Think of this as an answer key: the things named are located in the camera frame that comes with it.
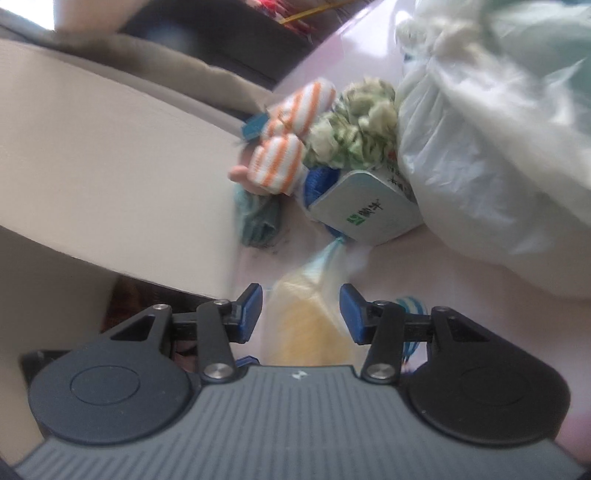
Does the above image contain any white plastic bag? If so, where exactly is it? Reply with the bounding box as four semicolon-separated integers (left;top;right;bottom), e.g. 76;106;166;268
394;0;591;296

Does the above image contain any white carton with green logo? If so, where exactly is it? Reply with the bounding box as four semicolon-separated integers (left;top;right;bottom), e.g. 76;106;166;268
307;168;423;245

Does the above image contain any blue tag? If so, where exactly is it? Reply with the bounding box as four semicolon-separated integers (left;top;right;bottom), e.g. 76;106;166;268
240;114;271;141

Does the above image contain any blue knit cloth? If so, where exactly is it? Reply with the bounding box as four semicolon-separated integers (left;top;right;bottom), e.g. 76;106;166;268
302;165;347;241

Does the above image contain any blue white striped cloth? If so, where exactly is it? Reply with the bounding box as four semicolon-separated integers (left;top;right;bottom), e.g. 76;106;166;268
397;295;430;370

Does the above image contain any green white shaggy cloth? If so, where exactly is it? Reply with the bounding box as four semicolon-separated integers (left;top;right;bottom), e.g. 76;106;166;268
307;78;400;169

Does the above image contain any orange striped sock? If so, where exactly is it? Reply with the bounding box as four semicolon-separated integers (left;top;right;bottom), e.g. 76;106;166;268
249;134;308;197

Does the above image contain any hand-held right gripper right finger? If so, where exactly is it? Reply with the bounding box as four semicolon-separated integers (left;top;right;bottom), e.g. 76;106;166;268
339;283;491;384

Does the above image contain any yellow sponge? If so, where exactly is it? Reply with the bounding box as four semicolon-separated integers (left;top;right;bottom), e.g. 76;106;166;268
268;237;370;367

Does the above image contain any yellow stick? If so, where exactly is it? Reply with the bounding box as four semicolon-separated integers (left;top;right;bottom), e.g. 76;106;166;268
279;0;352;24

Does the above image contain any teal cloth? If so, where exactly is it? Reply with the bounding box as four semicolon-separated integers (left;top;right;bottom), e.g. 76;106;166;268
233;185;282;247

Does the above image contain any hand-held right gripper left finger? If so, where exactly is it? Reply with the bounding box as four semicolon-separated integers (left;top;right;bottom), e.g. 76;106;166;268
99;283;264;385

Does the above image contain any orange white striped plush toy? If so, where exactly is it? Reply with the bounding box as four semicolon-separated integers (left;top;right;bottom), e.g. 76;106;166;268
265;78;338;139

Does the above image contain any cardboard box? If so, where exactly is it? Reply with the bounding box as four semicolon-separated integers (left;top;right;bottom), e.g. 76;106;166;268
0;39;247;298

